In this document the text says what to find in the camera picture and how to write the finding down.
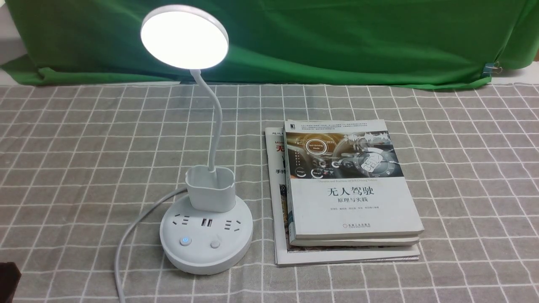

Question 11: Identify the white desk lamp with base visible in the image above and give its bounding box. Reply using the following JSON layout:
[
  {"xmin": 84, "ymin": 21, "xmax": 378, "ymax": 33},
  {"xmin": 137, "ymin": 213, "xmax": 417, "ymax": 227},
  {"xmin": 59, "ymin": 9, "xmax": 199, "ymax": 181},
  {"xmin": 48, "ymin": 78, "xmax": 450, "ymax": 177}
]
[{"xmin": 140, "ymin": 5, "xmax": 253, "ymax": 275}]

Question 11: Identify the dark object at corner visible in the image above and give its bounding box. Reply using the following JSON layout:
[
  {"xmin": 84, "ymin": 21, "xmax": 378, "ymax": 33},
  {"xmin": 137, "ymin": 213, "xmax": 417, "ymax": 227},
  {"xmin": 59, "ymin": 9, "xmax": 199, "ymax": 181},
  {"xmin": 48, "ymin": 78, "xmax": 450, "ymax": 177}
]
[{"xmin": 0, "ymin": 262, "xmax": 21, "ymax": 303}]

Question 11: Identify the grey checked tablecloth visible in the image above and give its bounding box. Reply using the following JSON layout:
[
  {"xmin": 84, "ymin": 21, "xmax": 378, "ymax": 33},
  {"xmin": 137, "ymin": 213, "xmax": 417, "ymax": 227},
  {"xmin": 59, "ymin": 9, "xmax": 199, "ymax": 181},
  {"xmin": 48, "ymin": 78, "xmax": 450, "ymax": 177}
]
[{"xmin": 0, "ymin": 84, "xmax": 539, "ymax": 303}]

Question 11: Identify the magazine under books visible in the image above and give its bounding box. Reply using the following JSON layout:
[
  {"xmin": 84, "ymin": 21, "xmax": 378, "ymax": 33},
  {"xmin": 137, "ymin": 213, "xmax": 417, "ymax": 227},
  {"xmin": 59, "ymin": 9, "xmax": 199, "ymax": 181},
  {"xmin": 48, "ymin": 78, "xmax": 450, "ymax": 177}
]
[{"xmin": 264, "ymin": 127, "xmax": 420, "ymax": 266}]

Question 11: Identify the green backdrop cloth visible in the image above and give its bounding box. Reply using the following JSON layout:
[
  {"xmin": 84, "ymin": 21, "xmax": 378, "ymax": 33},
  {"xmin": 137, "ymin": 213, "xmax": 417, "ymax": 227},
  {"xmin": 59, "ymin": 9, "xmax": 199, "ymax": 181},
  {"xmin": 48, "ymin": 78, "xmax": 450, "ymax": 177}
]
[{"xmin": 2, "ymin": 0, "xmax": 539, "ymax": 89}]

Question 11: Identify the white self-driving textbook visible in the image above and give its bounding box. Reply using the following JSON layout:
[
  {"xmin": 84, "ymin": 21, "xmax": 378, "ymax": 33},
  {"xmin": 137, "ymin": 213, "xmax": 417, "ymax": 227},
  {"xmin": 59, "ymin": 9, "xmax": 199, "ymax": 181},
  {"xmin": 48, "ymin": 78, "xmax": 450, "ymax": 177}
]
[{"xmin": 283, "ymin": 120, "xmax": 424, "ymax": 245}]

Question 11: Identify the white lamp power cable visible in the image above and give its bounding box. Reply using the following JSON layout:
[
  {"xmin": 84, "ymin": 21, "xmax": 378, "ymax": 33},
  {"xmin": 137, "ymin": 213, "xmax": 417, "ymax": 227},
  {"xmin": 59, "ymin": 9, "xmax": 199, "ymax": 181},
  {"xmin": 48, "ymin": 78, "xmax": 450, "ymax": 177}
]
[{"xmin": 115, "ymin": 188, "xmax": 188, "ymax": 303}]

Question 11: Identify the blue binder clip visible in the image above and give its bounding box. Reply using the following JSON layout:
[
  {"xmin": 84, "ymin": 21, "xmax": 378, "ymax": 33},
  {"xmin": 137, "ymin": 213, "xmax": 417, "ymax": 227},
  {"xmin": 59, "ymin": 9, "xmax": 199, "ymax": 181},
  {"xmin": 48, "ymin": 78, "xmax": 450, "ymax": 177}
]
[{"xmin": 481, "ymin": 61, "xmax": 504, "ymax": 77}]

